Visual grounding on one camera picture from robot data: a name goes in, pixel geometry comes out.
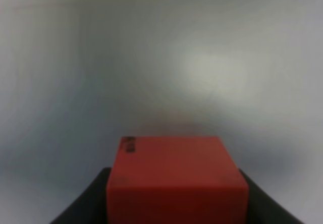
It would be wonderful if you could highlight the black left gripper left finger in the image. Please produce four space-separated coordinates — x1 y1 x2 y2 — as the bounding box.
52 167 111 224

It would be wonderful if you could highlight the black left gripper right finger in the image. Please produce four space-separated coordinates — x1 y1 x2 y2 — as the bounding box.
239 169 302 224

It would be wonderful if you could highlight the red cube block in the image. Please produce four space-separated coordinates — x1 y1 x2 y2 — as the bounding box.
106 136 249 224

